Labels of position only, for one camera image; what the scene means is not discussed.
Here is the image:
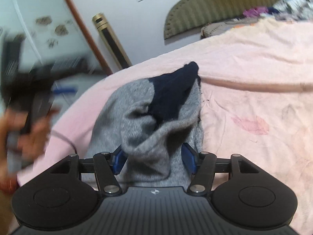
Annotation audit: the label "grey navy sequin sweater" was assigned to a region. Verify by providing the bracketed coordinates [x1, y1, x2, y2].
[85, 62, 203, 188]

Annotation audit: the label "grey white crumpled clothes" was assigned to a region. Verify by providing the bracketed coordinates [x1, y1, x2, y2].
[267, 0, 313, 21]

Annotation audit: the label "person's left hand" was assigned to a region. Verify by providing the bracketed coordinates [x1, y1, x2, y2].
[0, 108, 59, 184]

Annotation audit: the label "frosted glass wardrobe door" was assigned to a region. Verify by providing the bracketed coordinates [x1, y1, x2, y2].
[0, 0, 103, 108]

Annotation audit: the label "pink bed sheet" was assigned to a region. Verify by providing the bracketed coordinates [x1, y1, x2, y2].
[17, 20, 312, 234]

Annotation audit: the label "gold tower fan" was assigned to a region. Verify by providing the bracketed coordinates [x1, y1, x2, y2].
[92, 13, 132, 70]

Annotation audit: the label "purple garment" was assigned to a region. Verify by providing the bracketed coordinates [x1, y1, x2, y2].
[243, 6, 268, 18]

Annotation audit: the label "brown wooden door frame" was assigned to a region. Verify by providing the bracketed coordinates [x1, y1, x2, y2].
[65, 0, 112, 75]

